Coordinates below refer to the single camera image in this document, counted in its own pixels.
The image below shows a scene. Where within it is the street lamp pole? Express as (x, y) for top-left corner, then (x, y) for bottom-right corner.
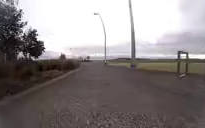
(93, 12), (108, 66)

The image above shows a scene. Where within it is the grey gravel road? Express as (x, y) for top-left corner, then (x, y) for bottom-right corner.
(0, 60), (205, 128)

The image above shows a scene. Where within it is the tall grey pole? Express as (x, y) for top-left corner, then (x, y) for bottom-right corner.
(127, 0), (138, 69)

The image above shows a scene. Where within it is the green grass field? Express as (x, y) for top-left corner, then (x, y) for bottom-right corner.
(108, 59), (205, 76)

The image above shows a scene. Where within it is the small dark tree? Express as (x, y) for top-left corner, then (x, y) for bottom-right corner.
(21, 27), (46, 61)

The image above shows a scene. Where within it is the low dark hedge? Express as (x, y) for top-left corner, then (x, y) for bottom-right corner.
(0, 58), (81, 82)

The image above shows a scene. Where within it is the dark planting bed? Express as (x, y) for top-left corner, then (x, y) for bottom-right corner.
(0, 68), (71, 104)

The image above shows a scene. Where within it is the large dark tree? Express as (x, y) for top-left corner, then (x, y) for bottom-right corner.
(0, 0), (28, 63)

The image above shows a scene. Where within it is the wooden post frame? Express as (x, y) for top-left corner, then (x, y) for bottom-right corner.
(176, 50), (190, 79)

